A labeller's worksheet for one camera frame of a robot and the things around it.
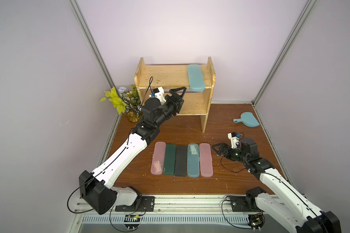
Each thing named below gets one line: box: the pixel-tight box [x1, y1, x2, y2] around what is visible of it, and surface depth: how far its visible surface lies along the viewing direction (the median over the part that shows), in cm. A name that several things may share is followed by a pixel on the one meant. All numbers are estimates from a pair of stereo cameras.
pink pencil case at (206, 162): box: [199, 143, 214, 178], surface depth 87 cm
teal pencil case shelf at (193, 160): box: [187, 143, 200, 179], surface depth 89 cm
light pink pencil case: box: [150, 141, 167, 176], surface depth 90 cm
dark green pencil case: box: [162, 144, 177, 176], surface depth 89 cm
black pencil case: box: [174, 145, 188, 177], surface depth 87 cm
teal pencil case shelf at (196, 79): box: [187, 64, 206, 92], surface depth 74 cm
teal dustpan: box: [232, 111, 261, 128], surface depth 112 cm
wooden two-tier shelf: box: [134, 56, 217, 134], surface depth 79 cm
